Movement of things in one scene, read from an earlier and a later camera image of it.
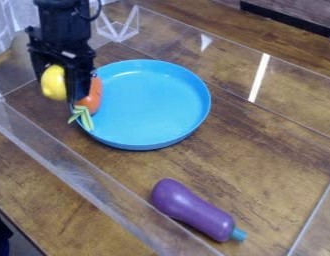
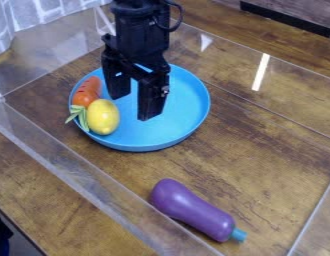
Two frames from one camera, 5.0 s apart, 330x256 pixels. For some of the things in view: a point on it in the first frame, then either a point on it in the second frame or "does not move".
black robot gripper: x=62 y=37 -> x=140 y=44
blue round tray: x=154 y=103 does not move
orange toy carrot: x=86 y=106 does not move
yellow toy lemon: x=53 y=82 -> x=102 y=116
